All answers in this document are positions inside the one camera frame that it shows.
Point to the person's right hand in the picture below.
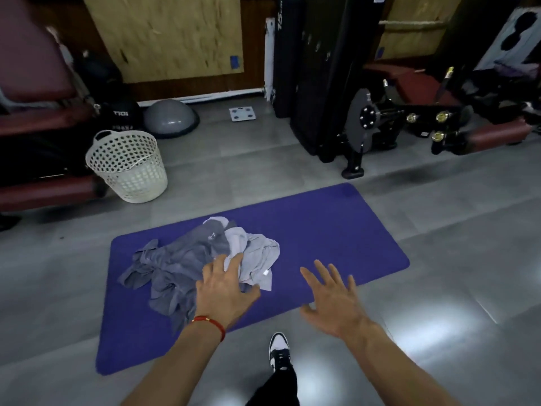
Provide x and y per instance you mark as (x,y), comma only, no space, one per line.
(334,304)

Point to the person's left hand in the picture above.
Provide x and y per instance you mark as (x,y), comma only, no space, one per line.
(222,291)

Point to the pile of dark grey towels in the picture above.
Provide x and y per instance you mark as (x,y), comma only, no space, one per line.
(177,266)

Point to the light grey printed towel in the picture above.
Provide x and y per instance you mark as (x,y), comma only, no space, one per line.
(264,255)

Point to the purple ribbed mat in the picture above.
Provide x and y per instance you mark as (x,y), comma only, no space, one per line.
(329,232)

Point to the person's right forearm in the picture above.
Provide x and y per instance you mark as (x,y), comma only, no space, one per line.
(401,367)

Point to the person's left forearm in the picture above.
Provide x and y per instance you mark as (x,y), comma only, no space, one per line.
(177,367)

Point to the black and white sneaker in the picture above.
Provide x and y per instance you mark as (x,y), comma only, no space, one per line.
(280,350)

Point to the white perforated laundry basket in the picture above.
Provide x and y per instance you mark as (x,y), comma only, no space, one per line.
(129,169)

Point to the white bathroom scale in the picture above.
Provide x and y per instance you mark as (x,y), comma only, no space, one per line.
(242,114)

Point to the grey balance dome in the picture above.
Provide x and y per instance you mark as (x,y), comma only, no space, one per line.
(171,118)

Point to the black medicine ball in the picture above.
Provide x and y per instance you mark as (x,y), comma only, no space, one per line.
(122,120)

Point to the black weight stack machine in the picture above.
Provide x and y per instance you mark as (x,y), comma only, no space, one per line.
(325,80)

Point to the maroon padded gym machine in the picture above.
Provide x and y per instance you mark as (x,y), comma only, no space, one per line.
(34,80)

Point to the white exercise diagram poster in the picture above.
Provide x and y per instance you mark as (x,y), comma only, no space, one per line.
(511,42)

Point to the white wall pipe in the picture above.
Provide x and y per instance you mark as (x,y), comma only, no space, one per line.
(211,97)

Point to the white upright post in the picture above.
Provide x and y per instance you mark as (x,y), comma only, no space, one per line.
(269,59)

